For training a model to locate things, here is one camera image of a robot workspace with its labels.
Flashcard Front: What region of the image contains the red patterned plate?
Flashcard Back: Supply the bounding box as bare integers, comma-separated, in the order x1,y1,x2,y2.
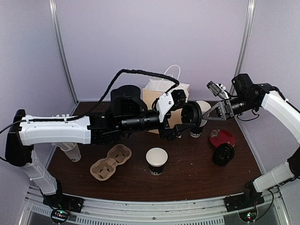
209,129,236,148

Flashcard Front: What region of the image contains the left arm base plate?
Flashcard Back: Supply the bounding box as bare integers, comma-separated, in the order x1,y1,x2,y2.
43,194,84,213

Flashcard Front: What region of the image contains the brown paper takeout bag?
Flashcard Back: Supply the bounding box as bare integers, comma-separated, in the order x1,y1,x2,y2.
142,65,181,128

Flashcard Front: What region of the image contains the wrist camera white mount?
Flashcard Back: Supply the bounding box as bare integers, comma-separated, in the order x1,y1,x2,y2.
207,81,230,100
155,92,174,123

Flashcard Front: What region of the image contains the bundle of wrapped straws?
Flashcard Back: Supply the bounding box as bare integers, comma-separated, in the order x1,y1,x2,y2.
50,113,78,150

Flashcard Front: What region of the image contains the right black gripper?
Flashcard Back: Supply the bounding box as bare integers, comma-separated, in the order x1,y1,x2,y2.
202,95,257,121

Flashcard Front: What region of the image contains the aluminium front rail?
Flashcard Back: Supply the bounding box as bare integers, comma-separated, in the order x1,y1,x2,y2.
23,182,285,225

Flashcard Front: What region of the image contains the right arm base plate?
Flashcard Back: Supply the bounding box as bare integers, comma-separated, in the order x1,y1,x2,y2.
223,193,264,212

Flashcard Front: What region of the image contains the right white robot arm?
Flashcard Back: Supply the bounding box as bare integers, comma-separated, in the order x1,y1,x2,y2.
203,74,300,207

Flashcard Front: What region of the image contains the left aluminium corner post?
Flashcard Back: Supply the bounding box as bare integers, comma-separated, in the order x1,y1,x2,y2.
49,0,79,105

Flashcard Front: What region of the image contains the stack of paper cups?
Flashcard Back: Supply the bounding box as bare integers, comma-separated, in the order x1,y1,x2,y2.
189,100,211,138

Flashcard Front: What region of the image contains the stack of black lids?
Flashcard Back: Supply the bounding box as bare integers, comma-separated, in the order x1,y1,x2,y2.
212,143,235,166

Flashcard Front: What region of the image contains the white cup holding straws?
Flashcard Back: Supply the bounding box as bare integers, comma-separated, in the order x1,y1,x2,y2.
61,142,81,162

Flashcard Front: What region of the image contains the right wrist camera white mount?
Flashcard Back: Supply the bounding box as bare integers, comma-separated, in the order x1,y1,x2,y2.
207,81,230,100

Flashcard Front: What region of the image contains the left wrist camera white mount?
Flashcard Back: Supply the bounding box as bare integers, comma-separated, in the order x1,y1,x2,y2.
155,92,174,123

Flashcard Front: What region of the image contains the cardboard cup carrier tray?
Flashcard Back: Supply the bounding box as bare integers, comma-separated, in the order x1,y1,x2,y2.
90,144,132,181

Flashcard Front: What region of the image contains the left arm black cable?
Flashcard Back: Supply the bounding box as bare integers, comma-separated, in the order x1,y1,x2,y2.
0,69,180,162

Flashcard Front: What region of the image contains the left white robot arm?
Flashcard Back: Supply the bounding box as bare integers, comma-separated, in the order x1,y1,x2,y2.
5,85,202,208

